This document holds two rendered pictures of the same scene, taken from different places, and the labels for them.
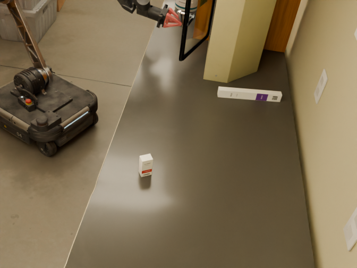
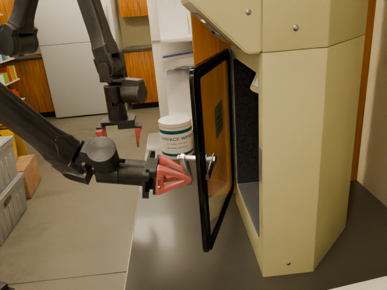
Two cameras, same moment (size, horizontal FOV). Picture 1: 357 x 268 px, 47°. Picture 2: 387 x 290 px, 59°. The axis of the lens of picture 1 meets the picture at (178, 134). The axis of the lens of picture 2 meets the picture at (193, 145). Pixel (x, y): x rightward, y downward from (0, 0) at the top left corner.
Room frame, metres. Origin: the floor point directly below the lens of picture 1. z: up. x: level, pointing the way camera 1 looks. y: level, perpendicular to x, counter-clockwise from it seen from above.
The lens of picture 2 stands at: (1.00, 0.09, 1.49)
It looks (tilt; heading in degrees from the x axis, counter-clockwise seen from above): 22 degrees down; 356
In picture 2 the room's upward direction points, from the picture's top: 5 degrees counter-clockwise
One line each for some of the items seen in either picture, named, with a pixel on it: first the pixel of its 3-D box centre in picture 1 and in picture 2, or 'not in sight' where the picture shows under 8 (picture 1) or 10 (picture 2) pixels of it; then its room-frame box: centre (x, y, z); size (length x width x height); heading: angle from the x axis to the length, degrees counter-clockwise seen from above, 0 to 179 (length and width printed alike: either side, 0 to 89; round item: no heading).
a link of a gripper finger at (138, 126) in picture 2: not in sight; (132, 133); (2.03, 0.21, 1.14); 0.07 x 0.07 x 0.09; 88
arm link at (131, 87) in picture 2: not in sight; (125, 81); (2.02, 0.20, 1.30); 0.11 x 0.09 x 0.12; 62
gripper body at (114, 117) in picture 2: not in sight; (117, 112); (2.04, 0.24, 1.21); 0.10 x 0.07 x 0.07; 88
